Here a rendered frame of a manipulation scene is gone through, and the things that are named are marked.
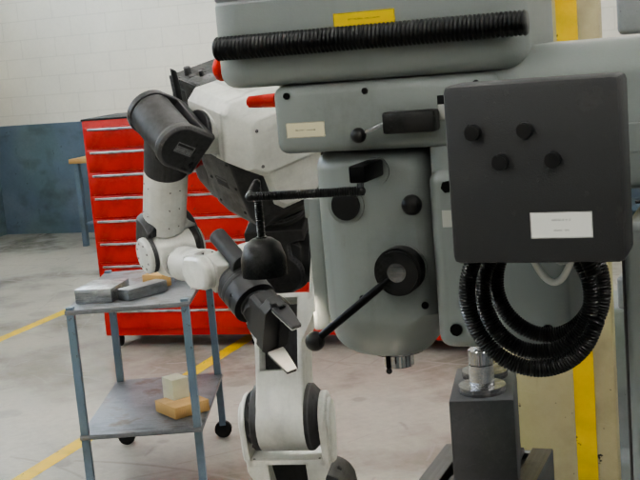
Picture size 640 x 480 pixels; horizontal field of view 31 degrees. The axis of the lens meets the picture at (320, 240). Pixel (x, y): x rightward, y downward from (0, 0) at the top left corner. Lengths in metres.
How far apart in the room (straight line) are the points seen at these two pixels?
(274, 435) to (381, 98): 1.04
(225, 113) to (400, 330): 0.75
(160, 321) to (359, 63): 5.80
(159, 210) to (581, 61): 1.08
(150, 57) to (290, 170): 9.90
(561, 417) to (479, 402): 1.47
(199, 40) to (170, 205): 9.63
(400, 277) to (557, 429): 2.05
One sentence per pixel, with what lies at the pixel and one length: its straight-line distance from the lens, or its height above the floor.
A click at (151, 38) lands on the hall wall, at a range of 12.25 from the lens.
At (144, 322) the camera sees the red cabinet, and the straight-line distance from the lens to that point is 7.42.
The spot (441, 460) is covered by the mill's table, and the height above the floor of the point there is 0.93.
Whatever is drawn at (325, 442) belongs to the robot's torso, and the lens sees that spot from 2.50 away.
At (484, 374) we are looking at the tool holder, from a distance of 2.23.
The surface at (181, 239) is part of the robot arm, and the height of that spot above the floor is 1.41.
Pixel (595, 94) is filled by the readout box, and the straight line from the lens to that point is 1.33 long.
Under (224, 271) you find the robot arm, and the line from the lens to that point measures 2.20.
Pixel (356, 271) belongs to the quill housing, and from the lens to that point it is 1.73.
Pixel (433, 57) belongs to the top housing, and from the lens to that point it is 1.62.
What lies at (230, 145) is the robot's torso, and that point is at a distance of 2.33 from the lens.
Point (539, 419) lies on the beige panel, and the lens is 3.67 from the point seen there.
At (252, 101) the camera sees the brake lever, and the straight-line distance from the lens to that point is 1.96.
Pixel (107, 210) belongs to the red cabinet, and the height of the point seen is 0.89.
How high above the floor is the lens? 1.78
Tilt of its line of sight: 9 degrees down
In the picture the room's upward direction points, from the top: 5 degrees counter-clockwise
